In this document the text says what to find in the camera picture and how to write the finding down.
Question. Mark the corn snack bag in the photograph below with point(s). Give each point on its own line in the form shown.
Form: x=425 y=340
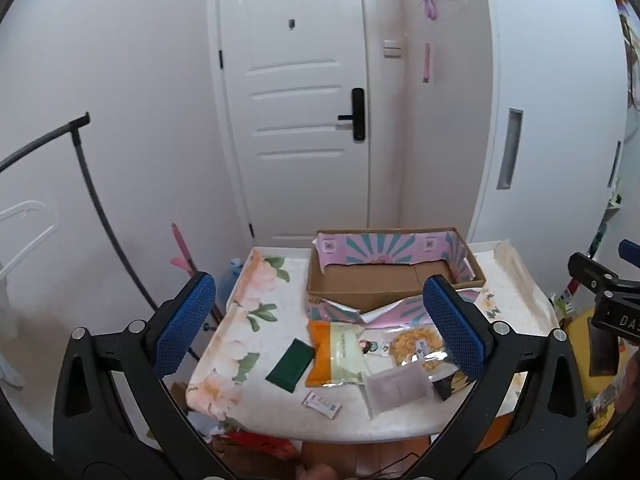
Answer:
x=407 y=345

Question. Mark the dark snack packet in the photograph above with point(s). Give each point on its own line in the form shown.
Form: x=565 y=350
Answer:
x=452 y=385

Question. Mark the small white sachet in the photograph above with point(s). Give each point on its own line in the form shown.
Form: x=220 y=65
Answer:
x=321 y=405

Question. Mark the cluttered shelf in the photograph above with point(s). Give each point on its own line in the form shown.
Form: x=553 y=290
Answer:
x=631 y=50

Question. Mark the white light switch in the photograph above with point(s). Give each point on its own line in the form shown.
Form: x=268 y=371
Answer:
x=392 y=49

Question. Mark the printed cardboard box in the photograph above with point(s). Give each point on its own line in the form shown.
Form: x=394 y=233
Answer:
x=370 y=285

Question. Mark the white door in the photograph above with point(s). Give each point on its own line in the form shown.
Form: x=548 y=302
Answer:
x=295 y=135

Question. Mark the white wardrobe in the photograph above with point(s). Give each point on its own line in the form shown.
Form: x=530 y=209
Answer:
x=555 y=85

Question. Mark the green snack packet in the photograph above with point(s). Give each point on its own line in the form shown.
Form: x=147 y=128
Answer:
x=289 y=365

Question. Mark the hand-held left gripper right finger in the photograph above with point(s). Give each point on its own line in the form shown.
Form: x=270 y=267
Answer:
x=452 y=325

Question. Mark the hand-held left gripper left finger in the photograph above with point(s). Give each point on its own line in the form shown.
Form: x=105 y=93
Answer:
x=185 y=325

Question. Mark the orange snack bag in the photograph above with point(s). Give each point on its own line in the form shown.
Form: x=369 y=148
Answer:
x=332 y=355

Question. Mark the pink wall strip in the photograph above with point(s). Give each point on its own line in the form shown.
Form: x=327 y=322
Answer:
x=428 y=62

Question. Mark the blue water bottle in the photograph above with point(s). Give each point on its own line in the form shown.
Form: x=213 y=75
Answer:
x=231 y=280

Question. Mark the white clothes hanger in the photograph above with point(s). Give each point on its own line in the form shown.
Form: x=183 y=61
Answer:
x=37 y=237

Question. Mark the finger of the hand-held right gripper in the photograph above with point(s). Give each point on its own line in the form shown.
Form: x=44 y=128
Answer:
x=592 y=272
x=631 y=250

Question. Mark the translucent white packet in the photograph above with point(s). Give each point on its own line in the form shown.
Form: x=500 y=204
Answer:
x=397 y=390

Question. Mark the black clothes rack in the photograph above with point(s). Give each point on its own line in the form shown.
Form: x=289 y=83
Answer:
x=87 y=180

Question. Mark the red plastic bag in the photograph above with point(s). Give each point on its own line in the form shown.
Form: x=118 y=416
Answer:
x=260 y=445

